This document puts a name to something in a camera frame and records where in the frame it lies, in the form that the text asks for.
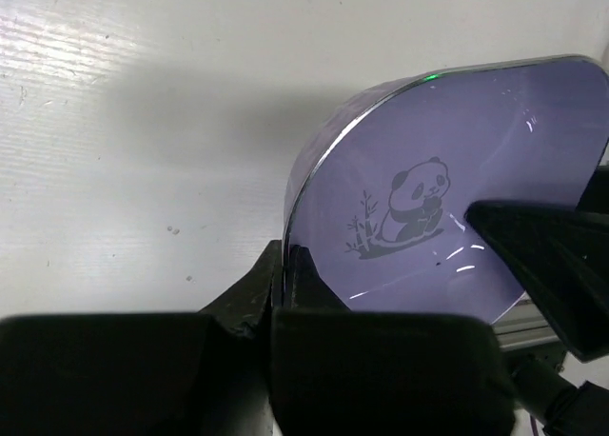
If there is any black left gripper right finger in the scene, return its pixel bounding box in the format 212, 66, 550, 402
270, 246, 516, 435

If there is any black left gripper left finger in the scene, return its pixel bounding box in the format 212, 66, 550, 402
1, 240, 282, 435

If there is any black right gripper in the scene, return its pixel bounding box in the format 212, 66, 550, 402
465, 165, 609, 361

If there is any purple plate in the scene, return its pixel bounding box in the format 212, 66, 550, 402
283, 56, 608, 323

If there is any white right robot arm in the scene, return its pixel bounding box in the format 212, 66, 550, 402
466, 166, 608, 435

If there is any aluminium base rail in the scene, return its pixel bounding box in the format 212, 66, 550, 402
493, 294, 567, 372

